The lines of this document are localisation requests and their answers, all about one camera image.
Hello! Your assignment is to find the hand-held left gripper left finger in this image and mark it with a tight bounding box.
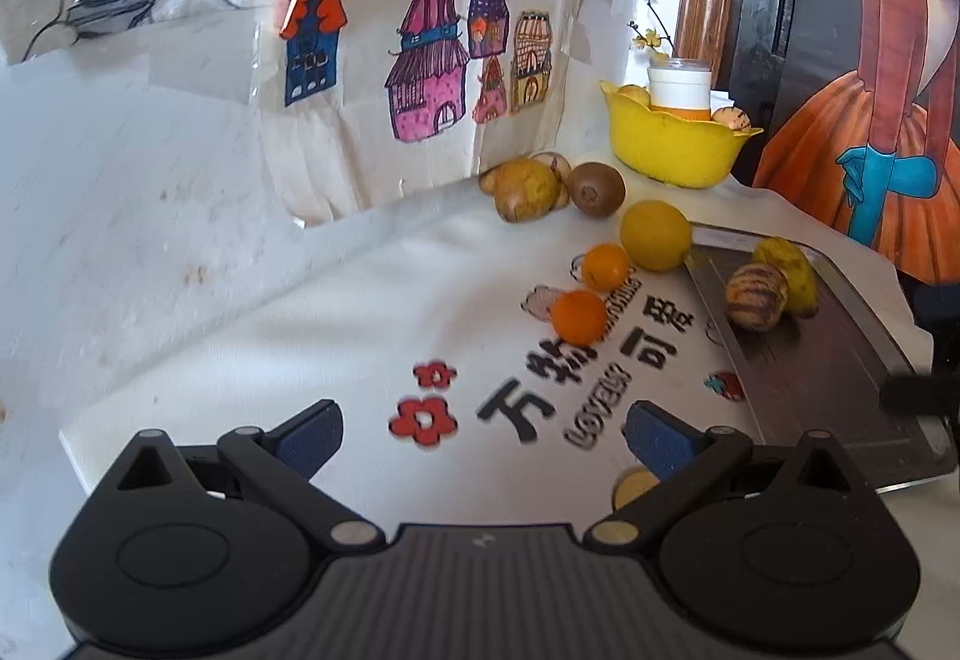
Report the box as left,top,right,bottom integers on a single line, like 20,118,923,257
109,400,387,554

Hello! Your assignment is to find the yellow flower twig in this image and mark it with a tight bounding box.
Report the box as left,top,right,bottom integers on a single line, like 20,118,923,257
628,0,676,61

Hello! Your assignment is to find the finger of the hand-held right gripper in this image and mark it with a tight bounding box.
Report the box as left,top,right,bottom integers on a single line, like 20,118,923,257
880,371,960,415

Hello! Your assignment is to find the white and orange cup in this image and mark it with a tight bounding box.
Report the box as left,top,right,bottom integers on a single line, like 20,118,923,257
646,58,712,122

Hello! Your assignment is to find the white printed cloth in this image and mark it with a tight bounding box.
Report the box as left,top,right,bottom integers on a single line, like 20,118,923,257
58,169,935,503

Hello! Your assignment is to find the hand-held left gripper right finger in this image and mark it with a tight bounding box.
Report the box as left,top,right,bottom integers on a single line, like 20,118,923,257
581,400,877,554

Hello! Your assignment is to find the striped purple passion fruit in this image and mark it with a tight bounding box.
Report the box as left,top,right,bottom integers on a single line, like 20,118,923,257
724,264,788,329

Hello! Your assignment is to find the small orange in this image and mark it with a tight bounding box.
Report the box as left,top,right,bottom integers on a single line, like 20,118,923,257
551,290,608,346
583,243,631,291

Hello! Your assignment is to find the metal tray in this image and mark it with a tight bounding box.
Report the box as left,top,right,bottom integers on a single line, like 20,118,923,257
679,221,957,492

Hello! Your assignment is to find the yellow plastic bowl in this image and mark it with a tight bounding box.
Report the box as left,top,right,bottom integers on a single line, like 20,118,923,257
600,79,764,190

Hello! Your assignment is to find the brown kiwi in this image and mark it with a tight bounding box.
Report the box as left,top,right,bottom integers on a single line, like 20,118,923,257
566,161,627,216

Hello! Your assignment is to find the large yellow citrus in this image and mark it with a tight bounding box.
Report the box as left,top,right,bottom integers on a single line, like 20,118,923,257
619,200,692,272

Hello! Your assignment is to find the yellow-green oblong fruit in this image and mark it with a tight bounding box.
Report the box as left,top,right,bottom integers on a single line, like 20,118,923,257
752,237,820,318

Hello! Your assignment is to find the orange dress lady painting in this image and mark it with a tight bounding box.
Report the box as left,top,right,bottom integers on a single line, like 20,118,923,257
754,0,960,286

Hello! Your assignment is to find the yellow-brown potato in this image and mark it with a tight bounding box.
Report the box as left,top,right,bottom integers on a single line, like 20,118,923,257
480,156,562,224

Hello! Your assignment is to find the round dull yellow fruit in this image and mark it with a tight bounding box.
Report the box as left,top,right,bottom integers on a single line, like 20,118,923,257
613,469,661,511

